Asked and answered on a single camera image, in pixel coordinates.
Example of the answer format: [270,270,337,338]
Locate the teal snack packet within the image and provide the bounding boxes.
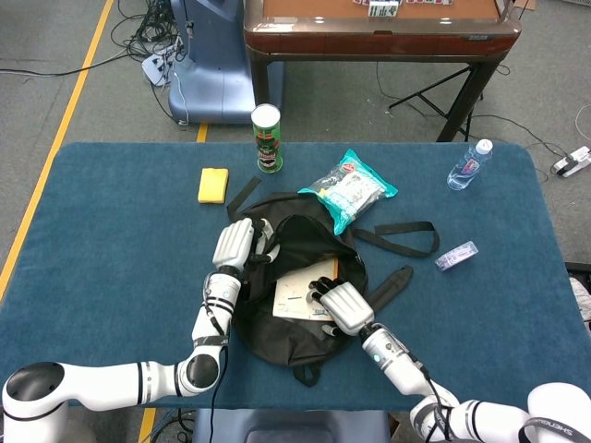
[297,148,399,236]

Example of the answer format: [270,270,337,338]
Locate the green Pringles can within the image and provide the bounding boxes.
[250,103,283,174]

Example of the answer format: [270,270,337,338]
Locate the mahjong tiles green bamboo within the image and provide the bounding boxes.
[368,0,401,18]

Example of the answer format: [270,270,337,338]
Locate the black floor cable bundle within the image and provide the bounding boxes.
[115,0,186,61]

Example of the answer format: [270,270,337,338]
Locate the blue machine stand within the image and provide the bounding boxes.
[167,0,285,126]

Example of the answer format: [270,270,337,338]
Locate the brown mahjong table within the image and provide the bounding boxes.
[243,0,523,143]

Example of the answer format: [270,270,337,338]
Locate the clear box with purple pieces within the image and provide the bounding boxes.
[434,239,479,272]

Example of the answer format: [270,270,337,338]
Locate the blue table cloth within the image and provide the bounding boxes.
[0,141,584,412]

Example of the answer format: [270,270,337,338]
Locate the mahjong tiles red characters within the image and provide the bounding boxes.
[353,0,456,7]

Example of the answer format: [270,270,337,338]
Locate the clear plastic water bottle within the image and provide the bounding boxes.
[446,138,494,192]

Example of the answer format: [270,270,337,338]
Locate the white book with orange spine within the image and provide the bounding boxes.
[271,257,345,322]

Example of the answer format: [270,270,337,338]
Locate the black fabric backpack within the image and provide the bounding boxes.
[225,174,440,388]

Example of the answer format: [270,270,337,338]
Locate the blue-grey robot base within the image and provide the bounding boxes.
[191,408,392,443]

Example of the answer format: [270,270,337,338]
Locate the yellow sponge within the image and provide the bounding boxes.
[197,167,230,205]

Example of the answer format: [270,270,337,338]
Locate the white power strip black plug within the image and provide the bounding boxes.
[551,146,591,178]

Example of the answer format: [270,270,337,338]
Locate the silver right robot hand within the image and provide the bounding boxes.
[307,275,376,337]

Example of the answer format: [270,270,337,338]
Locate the white power strip with plugs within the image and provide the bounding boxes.
[140,43,184,87]

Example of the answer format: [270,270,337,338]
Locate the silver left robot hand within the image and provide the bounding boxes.
[211,216,282,281]

